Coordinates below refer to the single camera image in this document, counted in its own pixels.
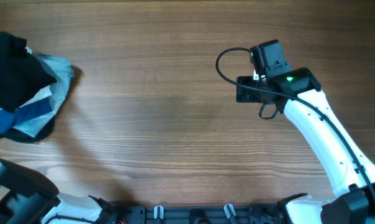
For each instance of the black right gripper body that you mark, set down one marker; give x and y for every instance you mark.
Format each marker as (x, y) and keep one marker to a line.
(251, 94)

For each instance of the black t-shirt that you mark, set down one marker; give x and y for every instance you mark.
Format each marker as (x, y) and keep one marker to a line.
(21, 74)

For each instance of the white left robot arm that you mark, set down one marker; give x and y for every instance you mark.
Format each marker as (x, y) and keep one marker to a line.
(27, 196)

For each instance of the blue garment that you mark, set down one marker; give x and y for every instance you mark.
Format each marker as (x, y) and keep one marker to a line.
(9, 120)

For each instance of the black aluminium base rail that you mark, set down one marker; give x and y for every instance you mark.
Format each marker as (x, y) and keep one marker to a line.
(227, 214)

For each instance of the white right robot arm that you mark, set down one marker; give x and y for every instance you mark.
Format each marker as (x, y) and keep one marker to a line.
(298, 95)

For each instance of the grey garment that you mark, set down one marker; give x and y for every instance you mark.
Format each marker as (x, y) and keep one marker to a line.
(61, 70)

